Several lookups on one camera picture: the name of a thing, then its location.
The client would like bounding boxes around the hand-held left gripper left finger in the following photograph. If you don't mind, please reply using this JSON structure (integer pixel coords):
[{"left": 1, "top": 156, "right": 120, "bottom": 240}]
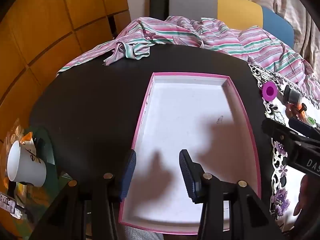
[{"left": 30, "top": 150, "right": 137, "bottom": 240}]

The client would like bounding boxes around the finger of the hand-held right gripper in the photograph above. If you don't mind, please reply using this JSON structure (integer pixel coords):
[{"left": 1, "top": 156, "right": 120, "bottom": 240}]
[
  {"left": 262, "top": 118, "right": 300, "bottom": 146},
  {"left": 289, "top": 118, "right": 320, "bottom": 140}
]

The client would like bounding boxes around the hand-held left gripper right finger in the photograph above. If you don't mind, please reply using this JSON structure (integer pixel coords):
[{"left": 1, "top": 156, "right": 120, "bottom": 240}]
[{"left": 179, "top": 149, "right": 287, "bottom": 240}]

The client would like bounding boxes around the small orange toy part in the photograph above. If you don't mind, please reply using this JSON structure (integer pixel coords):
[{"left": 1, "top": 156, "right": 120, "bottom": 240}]
[{"left": 287, "top": 102, "right": 307, "bottom": 118}]

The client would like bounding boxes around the black grey cylinder toy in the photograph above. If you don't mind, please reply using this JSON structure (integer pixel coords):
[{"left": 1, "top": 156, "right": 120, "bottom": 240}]
[{"left": 283, "top": 85, "right": 300, "bottom": 105}]

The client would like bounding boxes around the white tray with pink rim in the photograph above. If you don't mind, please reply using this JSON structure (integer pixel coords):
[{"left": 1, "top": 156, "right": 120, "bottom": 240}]
[{"left": 118, "top": 72, "right": 262, "bottom": 235}]

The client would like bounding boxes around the person's right hand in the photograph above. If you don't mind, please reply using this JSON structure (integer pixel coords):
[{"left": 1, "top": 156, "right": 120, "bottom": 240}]
[{"left": 294, "top": 174, "right": 312, "bottom": 217}]

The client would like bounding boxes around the white embroidered floral tablecloth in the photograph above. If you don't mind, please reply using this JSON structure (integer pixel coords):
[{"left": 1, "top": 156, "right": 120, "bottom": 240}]
[{"left": 247, "top": 62, "right": 320, "bottom": 233}]

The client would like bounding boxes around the glass side table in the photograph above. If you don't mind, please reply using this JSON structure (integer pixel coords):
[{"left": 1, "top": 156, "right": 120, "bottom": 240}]
[{"left": 0, "top": 127, "right": 83, "bottom": 240}]

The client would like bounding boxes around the white paper cup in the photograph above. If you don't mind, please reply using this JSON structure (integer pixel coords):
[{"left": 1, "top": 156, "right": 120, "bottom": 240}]
[{"left": 7, "top": 140, "right": 47, "bottom": 187}]

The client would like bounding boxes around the orange snack packet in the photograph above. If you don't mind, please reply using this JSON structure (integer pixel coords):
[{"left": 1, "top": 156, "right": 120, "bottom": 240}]
[{"left": 5, "top": 119, "right": 34, "bottom": 150}]

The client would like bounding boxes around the pink green striped cloth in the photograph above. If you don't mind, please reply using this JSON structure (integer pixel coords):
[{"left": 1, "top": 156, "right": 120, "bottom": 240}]
[{"left": 55, "top": 16, "right": 320, "bottom": 98}]

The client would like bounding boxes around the beige patterned curtain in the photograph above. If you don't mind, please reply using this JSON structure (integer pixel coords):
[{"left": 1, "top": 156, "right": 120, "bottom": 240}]
[{"left": 232, "top": 0, "right": 320, "bottom": 63}]

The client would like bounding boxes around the grey yellow blue chair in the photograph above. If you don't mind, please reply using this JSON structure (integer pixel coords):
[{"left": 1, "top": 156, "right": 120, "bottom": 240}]
[{"left": 168, "top": 0, "right": 295, "bottom": 48}]

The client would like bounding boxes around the wooden panelled cabinet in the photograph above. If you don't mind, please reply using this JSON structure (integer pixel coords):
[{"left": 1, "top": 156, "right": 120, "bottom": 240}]
[{"left": 0, "top": 0, "right": 132, "bottom": 130}]

